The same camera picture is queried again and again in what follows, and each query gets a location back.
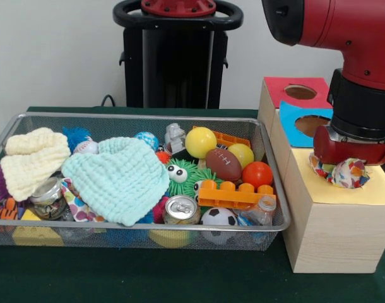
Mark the green spiky toy with eyes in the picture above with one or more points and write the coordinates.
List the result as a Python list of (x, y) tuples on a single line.
[(180, 186)]

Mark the orange ball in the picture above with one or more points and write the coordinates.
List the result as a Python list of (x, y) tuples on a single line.
[(257, 175)]

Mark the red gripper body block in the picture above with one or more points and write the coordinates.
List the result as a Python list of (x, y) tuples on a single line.
[(353, 151)]

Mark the clear plastic bottle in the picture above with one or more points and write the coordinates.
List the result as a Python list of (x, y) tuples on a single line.
[(258, 214)]

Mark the wooden box with three holes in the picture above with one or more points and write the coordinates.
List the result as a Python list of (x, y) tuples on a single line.
[(331, 240)]

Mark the dark green tablecloth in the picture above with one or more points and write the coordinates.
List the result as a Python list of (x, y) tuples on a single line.
[(148, 277)]

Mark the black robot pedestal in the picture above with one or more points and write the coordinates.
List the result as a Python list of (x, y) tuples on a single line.
[(176, 63)]

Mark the metal mesh bin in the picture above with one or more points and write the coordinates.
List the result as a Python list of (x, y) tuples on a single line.
[(85, 123)]

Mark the orange toy building brick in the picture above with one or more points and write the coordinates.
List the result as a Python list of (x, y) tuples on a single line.
[(230, 197)]

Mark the mint green knitted cloth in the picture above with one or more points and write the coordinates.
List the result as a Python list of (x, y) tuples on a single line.
[(116, 180)]

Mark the white cloth with colourful spots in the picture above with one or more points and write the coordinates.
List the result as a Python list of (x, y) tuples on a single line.
[(347, 175)]

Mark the silver drink can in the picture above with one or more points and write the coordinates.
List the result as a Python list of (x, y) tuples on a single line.
[(180, 208)]

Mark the large yellow ball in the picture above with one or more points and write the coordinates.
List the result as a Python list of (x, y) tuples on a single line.
[(200, 142)]

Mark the cream knitted cloth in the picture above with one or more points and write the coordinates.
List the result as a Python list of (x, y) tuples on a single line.
[(31, 164)]

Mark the small soccer ball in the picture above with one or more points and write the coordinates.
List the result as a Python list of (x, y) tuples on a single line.
[(217, 216)]

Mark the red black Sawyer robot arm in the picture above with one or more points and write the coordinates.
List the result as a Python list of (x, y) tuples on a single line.
[(353, 28)]

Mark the brown toy football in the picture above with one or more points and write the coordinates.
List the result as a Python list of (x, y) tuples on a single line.
[(224, 164)]

